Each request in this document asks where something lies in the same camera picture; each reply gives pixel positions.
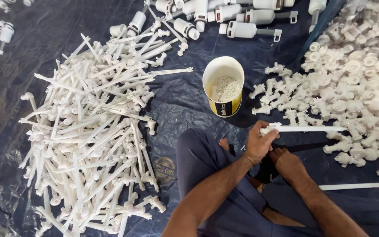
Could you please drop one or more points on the person's right hand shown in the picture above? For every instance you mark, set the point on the person's right hand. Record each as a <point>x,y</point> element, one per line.
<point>288,164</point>

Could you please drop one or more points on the person's left hand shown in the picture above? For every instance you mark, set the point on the person's left hand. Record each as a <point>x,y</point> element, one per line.
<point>258,143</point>

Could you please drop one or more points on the person's right fingers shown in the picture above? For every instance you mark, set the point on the person's right fingers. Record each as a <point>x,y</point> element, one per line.
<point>277,152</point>

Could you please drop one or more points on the white plastic rod assembly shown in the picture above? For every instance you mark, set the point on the white plastic rod assembly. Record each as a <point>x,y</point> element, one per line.
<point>308,128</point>

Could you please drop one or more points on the person's bare foot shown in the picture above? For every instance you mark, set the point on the person's bare foot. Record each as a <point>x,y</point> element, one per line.
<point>224,144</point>

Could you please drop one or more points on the person's dark blue trousers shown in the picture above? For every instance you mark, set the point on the person's dark blue trousers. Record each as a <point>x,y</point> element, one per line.
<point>202,158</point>

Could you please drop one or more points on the small white pieces in bucket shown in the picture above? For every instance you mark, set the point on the small white pieces in bucket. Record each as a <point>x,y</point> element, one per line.
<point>227,89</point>

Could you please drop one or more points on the loose white plastic strip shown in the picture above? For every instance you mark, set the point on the loose white plastic strip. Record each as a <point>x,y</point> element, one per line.
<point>352,186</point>

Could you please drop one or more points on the white and yellow bucket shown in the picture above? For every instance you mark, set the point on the white and yellow bucket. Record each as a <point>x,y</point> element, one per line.
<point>223,70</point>

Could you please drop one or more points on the heap of white valve fittings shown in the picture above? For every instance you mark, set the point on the heap of white valve fittings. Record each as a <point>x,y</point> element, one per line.
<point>350,85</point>

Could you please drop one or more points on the dark blue plastic tarp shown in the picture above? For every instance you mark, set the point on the dark blue plastic tarp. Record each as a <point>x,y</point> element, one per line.
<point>183,98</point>

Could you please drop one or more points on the group of white cylinder valves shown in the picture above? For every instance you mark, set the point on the group of white cylinder valves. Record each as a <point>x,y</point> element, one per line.
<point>235,14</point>

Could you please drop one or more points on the pile of assembled white rods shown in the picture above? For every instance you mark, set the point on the pile of assembled white rods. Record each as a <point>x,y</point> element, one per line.
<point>87,131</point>

